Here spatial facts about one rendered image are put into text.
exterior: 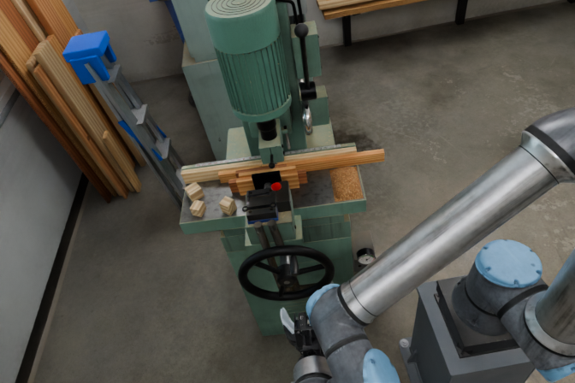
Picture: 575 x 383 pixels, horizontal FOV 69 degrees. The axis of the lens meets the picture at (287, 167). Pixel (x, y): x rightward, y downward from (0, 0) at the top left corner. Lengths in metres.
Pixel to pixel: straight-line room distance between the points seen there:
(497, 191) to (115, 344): 1.98
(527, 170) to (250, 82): 0.66
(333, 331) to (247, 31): 0.68
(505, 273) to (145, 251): 1.94
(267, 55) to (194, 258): 1.58
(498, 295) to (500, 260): 0.09
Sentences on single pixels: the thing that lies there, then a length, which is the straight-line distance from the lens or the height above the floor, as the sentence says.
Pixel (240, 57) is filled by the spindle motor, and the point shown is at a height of 1.40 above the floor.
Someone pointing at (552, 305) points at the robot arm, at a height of 1.02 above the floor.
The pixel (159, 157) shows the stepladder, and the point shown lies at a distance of 2.25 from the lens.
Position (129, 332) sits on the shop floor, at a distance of 2.37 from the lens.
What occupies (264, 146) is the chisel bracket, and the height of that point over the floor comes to 1.07.
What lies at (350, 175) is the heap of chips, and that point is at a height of 0.94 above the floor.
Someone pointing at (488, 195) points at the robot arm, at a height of 1.35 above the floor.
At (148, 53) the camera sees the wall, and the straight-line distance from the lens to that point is 3.87.
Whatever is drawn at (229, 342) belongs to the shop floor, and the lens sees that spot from 2.15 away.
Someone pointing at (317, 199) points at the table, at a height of 0.90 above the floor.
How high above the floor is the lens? 1.92
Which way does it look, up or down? 45 degrees down
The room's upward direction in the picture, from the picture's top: 11 degrees counter-clockwise
